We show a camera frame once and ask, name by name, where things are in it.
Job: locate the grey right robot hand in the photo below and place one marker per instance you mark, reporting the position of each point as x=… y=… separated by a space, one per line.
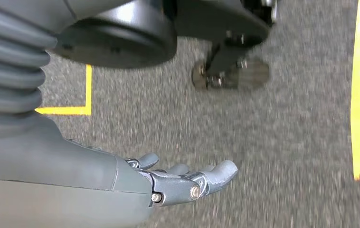
x=57 y=182

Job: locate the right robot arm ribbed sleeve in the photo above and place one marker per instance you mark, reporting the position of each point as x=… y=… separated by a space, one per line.
x=7 y=78

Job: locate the black robot leg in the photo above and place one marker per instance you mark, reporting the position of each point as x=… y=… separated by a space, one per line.
x=120 y=41

